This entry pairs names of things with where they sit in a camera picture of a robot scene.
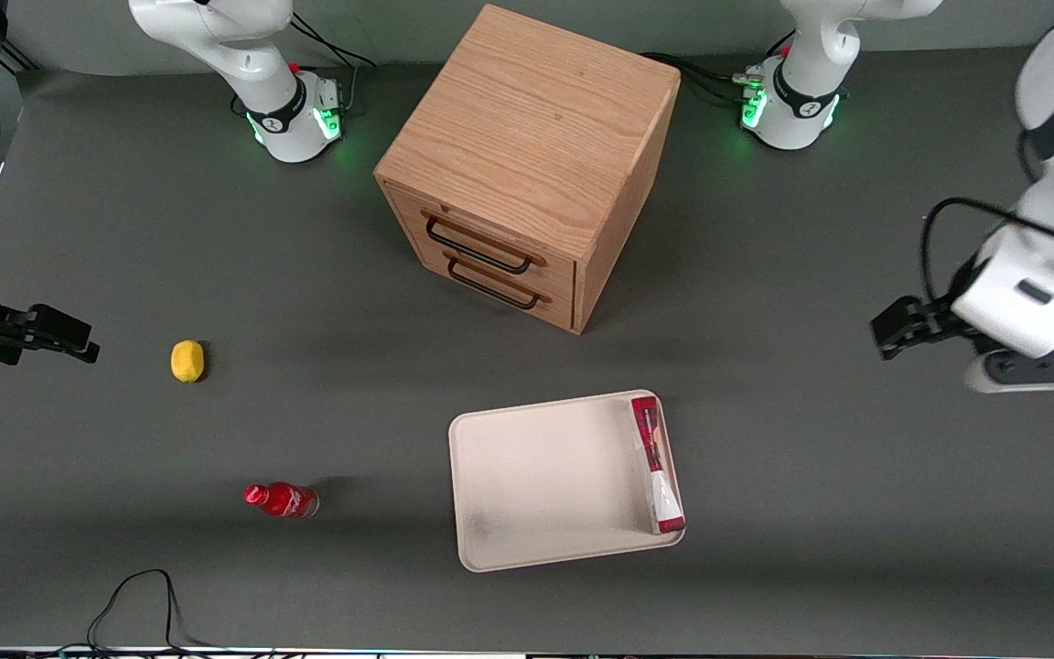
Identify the wooden drawer cabinet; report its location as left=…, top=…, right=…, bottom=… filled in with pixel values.
left=373, top=5, right=682, bottom=335

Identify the thin black looped cable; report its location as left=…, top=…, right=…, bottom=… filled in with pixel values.
left=86, top=569, right=217, bottom=656

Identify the black left base cable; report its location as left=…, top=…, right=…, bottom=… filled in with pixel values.
left=641, top=52, right=749, bottom=103

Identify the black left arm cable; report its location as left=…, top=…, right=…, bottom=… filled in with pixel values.
left=920, top=198, right=1054, bottom=305

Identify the black wire drawer handle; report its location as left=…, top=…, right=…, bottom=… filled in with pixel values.
left=446, top=257, right=543, bottom=310
left=424, top=214, right=537, bottom=275

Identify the beige rectangular tray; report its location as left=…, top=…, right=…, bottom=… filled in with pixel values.
left=448, top=390, right=686, bottom=573

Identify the red cookie box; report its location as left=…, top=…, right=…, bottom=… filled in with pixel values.
left=630, top=396, right=686, bottom=535

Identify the red cola bottle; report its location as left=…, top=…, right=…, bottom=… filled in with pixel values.
left=243, top=482, right=320, bottom=520

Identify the black right base cable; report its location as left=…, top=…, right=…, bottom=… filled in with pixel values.
left=289, top=13, right=378, bottom=70

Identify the yellow lemon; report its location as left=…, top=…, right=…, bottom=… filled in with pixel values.
left=170, top=340, right=206, bottom=384

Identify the black base cable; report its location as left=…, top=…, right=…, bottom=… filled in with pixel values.
left=289, top=13, right=378, bottom=70
left=641, top=52, right=749, bottom=103

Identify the wooden drawer front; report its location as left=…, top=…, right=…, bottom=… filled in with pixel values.
left=384, top=186, right=579, bottom=286
left=397, top=240, right=576, bottom=331

